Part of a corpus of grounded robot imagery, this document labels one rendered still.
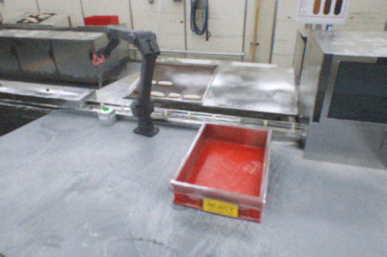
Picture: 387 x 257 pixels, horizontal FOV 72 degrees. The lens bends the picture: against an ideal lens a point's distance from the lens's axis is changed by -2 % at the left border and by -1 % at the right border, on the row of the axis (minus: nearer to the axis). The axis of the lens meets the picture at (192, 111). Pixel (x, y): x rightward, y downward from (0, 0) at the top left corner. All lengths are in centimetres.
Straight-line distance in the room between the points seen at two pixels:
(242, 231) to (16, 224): 76
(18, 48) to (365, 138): 482
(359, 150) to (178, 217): 80
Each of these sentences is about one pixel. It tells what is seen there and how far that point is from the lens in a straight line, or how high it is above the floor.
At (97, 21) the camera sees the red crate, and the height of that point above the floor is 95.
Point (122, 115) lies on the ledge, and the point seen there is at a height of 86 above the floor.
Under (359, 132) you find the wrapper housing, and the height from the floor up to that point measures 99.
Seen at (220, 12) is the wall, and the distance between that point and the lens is 511.
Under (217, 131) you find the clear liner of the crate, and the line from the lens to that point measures 132.
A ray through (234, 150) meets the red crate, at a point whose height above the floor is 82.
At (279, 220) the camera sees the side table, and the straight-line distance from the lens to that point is 101.
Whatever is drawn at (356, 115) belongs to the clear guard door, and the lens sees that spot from 125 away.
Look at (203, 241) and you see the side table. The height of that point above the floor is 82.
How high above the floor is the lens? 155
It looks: 26 degrees down
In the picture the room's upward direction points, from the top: 1 degrees counter-clockwise
